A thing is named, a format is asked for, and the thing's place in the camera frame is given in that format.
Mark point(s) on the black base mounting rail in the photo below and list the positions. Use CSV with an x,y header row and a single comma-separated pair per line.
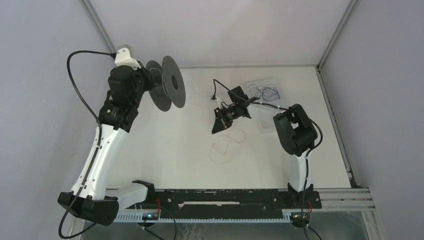
x,y
228,203

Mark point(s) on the white slotted cable duct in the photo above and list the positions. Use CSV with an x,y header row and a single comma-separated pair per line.
x,y
150,217

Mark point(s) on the dark grey perforated spool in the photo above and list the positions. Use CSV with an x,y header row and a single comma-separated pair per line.
x,y
169,86

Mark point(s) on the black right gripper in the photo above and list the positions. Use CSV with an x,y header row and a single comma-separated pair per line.
x,y
220,123

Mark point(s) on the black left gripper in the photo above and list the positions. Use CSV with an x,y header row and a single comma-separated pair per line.
x,y
148,77

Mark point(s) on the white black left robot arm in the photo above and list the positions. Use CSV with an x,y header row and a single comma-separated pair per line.
x,y
89,198

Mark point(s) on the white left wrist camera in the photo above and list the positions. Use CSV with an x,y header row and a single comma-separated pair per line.
x,y
124,58

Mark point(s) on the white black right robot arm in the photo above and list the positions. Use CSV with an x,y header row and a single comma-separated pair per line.
x,y
296,132

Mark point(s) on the clear plastic two-compartment tray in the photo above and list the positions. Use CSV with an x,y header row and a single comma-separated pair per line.
x,y
269,90

